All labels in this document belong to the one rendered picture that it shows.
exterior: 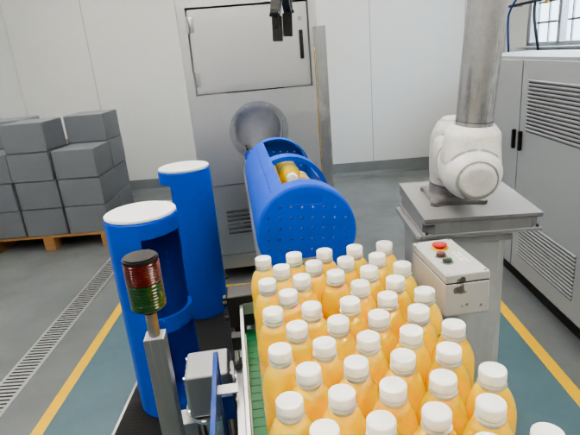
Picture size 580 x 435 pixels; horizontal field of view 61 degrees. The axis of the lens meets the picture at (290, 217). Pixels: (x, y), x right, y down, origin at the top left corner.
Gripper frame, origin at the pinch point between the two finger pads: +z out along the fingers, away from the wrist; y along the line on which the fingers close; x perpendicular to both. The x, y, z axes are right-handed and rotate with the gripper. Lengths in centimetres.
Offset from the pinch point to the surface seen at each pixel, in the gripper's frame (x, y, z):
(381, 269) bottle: -35, -57, 46
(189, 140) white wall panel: 231, 418, 163
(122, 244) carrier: 63, -13, 71
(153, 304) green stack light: 4, -92, 36
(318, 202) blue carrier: -16, -34, 41
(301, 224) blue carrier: -11, -36, 47
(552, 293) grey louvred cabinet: -127, 103, 151
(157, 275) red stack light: 3, -90, 31
